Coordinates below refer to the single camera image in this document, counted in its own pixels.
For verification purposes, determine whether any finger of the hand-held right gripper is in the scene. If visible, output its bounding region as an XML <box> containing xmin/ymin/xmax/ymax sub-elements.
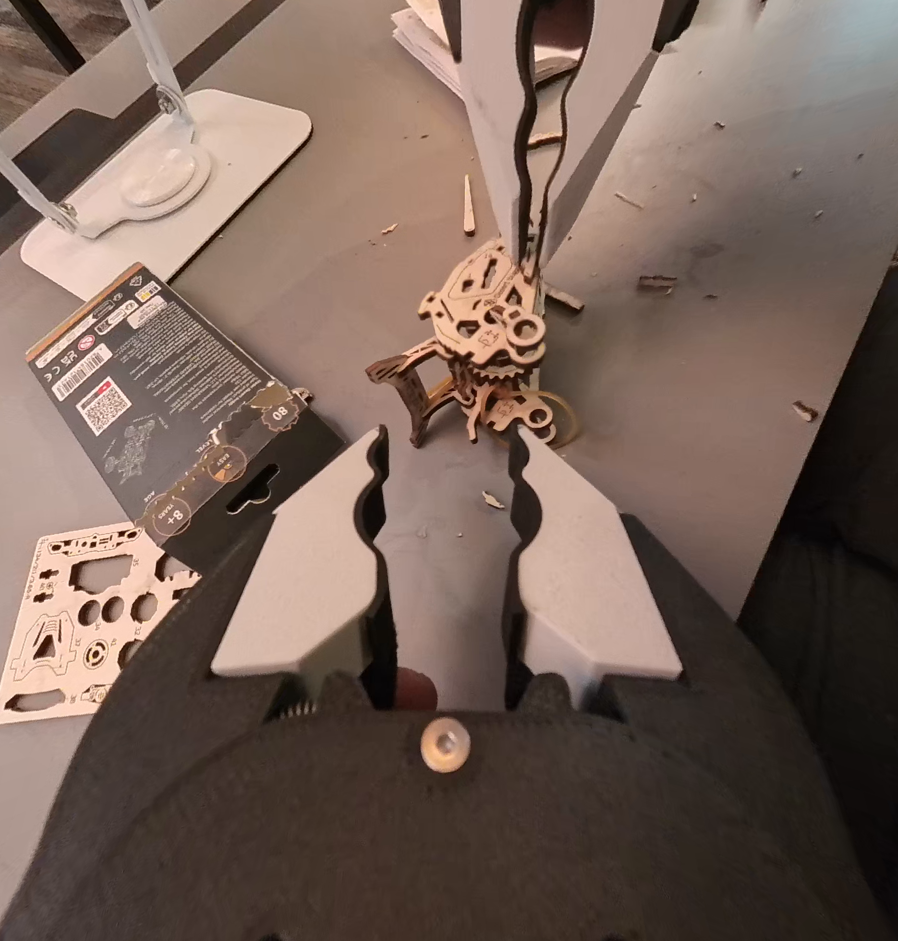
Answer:
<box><xmin>458</xmin><ymin>0</ymin><xmax>532</xmax><ymax>260</ymax></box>
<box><xmin>538</xmin><ymin>0</ymin><xmax>674</xmax><ymax>258</ymax></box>

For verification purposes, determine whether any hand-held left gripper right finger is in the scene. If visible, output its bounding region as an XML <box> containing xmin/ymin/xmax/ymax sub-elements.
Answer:
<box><xmin>502</xmin><ymin>427</ymin><xmax>682</xmax><ymax>712</ymax></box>

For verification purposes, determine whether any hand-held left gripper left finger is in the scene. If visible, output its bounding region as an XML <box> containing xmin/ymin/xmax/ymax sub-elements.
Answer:
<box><xmin>211</xmin><ymin>423</ymin><xmax>392</xmax><ymax>679</ymax></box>

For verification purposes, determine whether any yellow rubber band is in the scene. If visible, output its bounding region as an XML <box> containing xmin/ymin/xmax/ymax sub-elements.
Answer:
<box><xmin>518</xmin><ymin>390</ymin><xmax>582</xmax><ymax>451</ymax></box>

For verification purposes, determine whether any wooden body plate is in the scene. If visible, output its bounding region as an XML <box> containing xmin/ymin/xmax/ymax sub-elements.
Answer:
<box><xmin>418</xmin><ymin>239</ymin><xmax>549</xmax><ymax>365</ymax></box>

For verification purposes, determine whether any wooden model frame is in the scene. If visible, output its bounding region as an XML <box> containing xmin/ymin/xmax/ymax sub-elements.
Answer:
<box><xmin>366</xmin><ymin>237</ymin><xmax>585</xmax><ymax>449</ymax></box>

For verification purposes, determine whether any black model kit box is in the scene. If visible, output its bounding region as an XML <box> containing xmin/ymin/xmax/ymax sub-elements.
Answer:
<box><xmin>26</xmin><ymin>263</ymin><xmax>347</xmax><ymax>548</ymax></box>

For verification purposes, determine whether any punched wooden parts sheet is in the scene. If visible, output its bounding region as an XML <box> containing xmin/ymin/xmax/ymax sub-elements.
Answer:
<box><xmin>0</xmin><ymin>522</ymin><xmax>203</xmax><ymax>725</ymax></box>

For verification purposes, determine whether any folded instruction booklet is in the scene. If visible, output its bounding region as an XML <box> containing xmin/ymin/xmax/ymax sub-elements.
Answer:
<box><xmin>391</xmin><ymin>6</ymin><xmax>582</xmax><ymax>100</ymax></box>

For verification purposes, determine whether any white document stand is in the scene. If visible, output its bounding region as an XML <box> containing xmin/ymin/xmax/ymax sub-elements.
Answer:
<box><xmin>0</xmin><ymin>0</ymin><xmax>314</xmax><ymax>302</ymax></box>

